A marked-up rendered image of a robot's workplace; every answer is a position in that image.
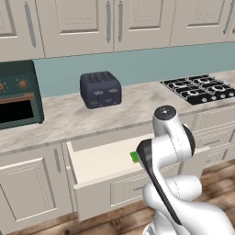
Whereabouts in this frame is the cream lower cupboard door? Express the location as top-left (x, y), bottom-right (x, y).
top-left (0, 143), bottom-right (74, 235)

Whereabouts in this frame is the grey open drawer handle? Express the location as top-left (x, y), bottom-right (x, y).
top-left (132, 185), bottom-right (148, 192)

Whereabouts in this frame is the grey upper cupboard handle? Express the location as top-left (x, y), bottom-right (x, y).
top-left (222, 0), bottom-right (235, 35)
top-left (24, 1), bottom-right (38, 49)
top-left (106, 0), bottom-right (112, 44)
top-left (117, 0), bottom-right (124, 43)

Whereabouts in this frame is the open cream drawer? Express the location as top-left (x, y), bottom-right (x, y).
top-left (65, 132), bottom-right (211, 222)

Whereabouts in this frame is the cream drawer front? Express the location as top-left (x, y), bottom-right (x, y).
top-left (193, 128), bottom-right (235, 150)
top-left (200, 145), bottom-right (235, 170)
top-left (192, 105), bottom-right (235, 133)

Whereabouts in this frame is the green sponge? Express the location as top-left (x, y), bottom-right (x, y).
top-left (129, 151), bottom-right (140, 163)

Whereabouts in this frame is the dark blue toaster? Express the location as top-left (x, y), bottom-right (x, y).
top-left (79, 71), bottom-right (123, 110)

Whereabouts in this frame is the cream cupboard door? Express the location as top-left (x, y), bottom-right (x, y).
top-left (113, 0), bottom-right (177, 52)
top-left (0, 143), bottom-right (74, 235)
top-left (169, 0), bottom-right (235, 48)
top-left (34, 0), bottom-right (115, 59)
top-left (0, 0), bottom-right (46, 62)

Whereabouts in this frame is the cream upper cupboard door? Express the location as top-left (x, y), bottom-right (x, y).
top-left (113, 0), bottom-right (177, 52)
top-left (34, 0), bottom-right (115, 59)
top-left (169, 0), bottom-right (235, 48)
top-left (0, 0), bottom-right (46, 62)

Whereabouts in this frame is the grey cupboard handle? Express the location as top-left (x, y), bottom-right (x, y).
top-left (117, 0), bottom-right (124, 43)
top-left (53, 148), bottom-right (62, 166)
top-left (222, 0), bottom-right (235, 35)
top-left (106, 0), bottom-right (112, 44)
top-left (24, 1), bottom-right (38, 49)

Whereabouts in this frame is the black gas hob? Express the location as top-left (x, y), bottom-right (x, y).
top-left (159, 73), bottom-right (235, 106)

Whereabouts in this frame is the dark green toaster oven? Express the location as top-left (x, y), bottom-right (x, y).
top-left (0, 60), bottom-right (45, 130)

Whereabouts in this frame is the grey lower cupboard handle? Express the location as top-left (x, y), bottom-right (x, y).
top-left (53, 148), bottom-right (62, 166)

